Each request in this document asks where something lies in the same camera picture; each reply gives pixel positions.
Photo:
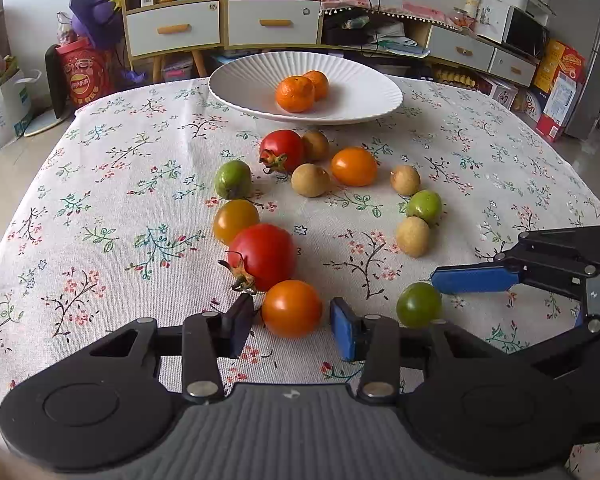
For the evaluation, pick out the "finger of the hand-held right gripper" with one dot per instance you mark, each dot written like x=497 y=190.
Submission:
x=592 y=332
x=475 y=280

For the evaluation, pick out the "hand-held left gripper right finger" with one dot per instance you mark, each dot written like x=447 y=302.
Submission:
x=342 y=332

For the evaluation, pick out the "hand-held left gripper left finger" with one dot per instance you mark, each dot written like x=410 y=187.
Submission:
x=239 y=327

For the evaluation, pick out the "orange tomato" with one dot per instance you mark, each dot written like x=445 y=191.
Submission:
x=291 y=308
x=354 y=166

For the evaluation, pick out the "dark green tomato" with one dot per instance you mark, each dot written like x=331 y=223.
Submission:
x=419 y=305

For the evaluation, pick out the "tan longan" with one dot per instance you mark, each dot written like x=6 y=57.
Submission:
x=310 y=180
x=405 y=180
x=413 y=236

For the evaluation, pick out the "large red tomato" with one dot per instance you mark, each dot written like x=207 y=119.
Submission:
x=265 y=255

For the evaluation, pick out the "light green jujube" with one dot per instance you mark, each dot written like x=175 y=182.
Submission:
x=424 y=206

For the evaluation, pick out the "yellow tomato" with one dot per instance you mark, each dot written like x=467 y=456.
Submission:
x=234 y=219

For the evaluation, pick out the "green jujube with brown patch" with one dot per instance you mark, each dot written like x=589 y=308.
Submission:
x=233 y=179

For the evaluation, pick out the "small red tomato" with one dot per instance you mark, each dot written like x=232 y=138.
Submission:
x=282 y=147

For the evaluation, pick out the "dark brown longan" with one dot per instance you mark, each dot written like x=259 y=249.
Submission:
x=317 y=146

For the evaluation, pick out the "white ribbed plate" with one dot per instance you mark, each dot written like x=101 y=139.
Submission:
x=360 y=90

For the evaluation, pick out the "floral tablecloth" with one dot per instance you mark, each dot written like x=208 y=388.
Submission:
x=130 y=240

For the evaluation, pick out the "red white cardboard box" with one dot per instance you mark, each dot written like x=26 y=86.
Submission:
x=555 y=110

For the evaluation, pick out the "white pink cardboard box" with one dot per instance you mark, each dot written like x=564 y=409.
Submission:
x=500 y=92

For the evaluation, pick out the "yellow egg tray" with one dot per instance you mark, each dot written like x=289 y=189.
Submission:
x=455 y=77

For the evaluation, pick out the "grey refrigerator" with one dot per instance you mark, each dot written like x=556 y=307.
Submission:
x=595 y=85

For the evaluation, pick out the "low cabinet drawer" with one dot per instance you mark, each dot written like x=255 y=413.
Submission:
x=512 y=67
x=460 y=50

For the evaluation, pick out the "orange cardboard box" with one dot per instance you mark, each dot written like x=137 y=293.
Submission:
x=560 y=62

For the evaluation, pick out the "orange mandarin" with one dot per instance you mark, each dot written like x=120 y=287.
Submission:
x=321 y=82
x=295 y=94

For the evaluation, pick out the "low wooden cabinet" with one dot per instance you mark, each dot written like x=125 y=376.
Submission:
x=480 y=36

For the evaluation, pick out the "microwave oven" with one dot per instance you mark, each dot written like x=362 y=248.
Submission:
x=522 y=32

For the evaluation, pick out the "clear plastic storage box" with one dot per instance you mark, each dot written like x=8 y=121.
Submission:
x=177 y=67

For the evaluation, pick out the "red snack bucket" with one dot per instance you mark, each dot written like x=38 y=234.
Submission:
x=82 y=77

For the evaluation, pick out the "white cabinet drawer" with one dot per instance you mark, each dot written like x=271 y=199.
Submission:
x=275 y=22
x=172 y=27

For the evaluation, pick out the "black panel on white base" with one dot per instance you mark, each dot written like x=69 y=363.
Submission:
x=55 y=80

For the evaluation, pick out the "white paper bag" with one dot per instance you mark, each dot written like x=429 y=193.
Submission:
x=5 y=110

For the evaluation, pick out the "purple plush toy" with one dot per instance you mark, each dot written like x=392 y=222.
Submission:
x=92 y=10

